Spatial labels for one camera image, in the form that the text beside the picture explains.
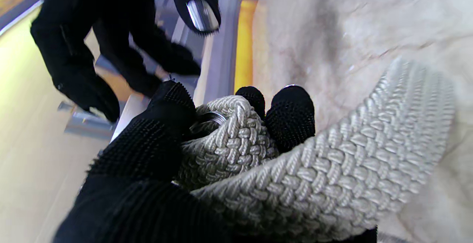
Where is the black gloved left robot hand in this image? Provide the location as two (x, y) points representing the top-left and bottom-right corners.
(54, 80), (377, 243)

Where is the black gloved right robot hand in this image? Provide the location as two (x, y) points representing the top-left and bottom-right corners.
(30, 0), (222, 122)

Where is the olive canvas belt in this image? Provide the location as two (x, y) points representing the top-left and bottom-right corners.
(174, 56), (457, 243)

